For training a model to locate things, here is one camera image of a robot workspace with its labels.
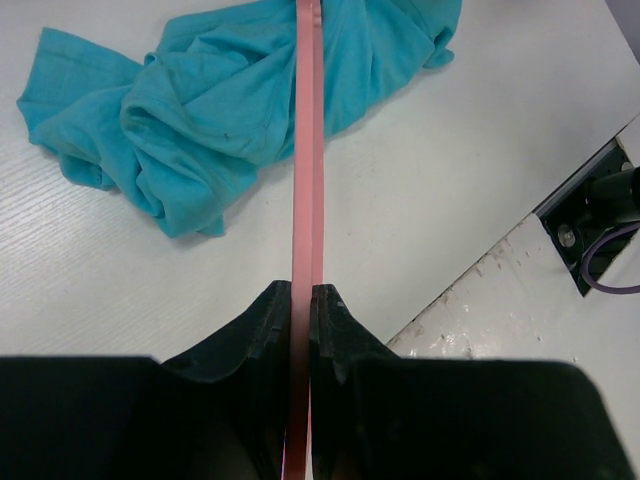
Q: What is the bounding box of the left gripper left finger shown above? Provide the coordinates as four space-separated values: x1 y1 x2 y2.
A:
162 280 291 479

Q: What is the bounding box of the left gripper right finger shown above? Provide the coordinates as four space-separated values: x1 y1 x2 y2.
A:
310 284 398 479

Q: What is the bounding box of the pink plastic hanger front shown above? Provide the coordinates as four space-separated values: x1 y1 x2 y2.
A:
282 1 324 479

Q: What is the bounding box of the teal t shirt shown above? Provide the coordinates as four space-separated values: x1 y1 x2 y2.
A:
17 1 462 238

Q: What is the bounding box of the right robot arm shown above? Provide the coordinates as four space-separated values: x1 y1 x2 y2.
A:
586 168 639 226

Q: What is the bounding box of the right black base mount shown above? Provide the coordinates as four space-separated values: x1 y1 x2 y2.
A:
534 140 639 296

